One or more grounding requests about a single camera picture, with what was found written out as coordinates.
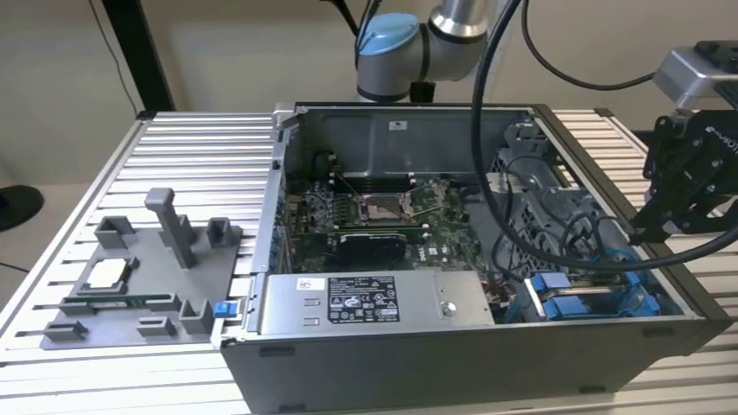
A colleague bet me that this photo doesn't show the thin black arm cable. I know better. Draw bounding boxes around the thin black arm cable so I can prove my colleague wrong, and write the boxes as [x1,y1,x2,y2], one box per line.
[520,0,657,91]

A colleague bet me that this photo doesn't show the silver power supply unit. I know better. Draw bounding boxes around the silver power supply unit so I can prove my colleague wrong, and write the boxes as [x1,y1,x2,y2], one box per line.
[257,271,497,336]

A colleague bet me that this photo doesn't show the blue disk wire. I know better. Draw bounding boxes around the blue disk wire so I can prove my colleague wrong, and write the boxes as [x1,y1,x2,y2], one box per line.
[591,244,641,283]

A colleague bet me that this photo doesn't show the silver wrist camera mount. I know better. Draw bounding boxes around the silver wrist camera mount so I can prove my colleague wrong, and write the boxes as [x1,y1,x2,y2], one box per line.
[652,40,738,110]

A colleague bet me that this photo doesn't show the silver CPU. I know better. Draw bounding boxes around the silver CPU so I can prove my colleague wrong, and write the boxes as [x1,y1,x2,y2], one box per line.
[83,260,131,290]

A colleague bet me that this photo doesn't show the grey parts rack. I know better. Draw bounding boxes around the grey parts rack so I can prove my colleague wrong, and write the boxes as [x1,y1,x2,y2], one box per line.
[38,187,248,351]

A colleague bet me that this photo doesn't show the black graphics card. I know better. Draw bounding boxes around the black graphics card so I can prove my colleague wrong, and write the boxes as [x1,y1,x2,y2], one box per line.
[332,231,408,271]

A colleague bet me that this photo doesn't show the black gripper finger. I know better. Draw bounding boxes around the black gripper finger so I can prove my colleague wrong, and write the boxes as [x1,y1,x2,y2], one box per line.
[661,172,738,238]
[625,118,691,246]

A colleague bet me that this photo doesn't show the black disk wire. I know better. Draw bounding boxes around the black disk wire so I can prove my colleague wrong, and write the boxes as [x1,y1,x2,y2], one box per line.
[551,214,631,270]

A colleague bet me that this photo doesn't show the CPU socket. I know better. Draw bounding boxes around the CPU socket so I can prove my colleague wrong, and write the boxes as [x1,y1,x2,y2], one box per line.
[356,193,417,224]

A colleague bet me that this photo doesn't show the black upright frame post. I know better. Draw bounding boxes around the black upright frame post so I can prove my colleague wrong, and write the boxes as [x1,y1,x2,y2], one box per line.
[99,0,177,114]

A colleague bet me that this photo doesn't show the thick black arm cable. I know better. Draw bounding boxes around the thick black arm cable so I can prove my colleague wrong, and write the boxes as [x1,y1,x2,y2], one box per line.
[468,0,738,272]

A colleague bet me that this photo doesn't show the metal socket cover frame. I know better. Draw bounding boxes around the metal socket cover frame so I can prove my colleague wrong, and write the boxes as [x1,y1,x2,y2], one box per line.
[402,179,453,217]

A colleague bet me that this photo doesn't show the black cables behind arm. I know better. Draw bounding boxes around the black cables behind arm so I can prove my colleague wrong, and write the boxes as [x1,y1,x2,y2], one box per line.
[317,0,382,44]

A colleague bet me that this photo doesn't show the black RAM slots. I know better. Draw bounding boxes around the black RAM slots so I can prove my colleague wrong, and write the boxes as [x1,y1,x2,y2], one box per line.
[337,171,417,192]

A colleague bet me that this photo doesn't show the grey metal disk bay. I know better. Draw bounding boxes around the grey metal disk bay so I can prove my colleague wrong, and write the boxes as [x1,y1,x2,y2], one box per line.
[464,123,664,323]

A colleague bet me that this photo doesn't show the open black PC case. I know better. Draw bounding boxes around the open black PC case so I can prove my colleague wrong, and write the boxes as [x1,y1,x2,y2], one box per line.
[220,101,733,415]

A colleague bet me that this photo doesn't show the green RAM stick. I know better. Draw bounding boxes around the green RAM stick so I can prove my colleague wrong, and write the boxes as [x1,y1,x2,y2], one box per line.
[62,293,173,309]

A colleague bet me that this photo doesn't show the green motherboard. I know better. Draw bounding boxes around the green motherboard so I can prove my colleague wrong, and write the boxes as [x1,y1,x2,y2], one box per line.
[284,172,486,276]

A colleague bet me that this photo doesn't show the black round stand base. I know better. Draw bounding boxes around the black round stand base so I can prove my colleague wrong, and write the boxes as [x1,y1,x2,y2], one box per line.
[0,184,46,233]

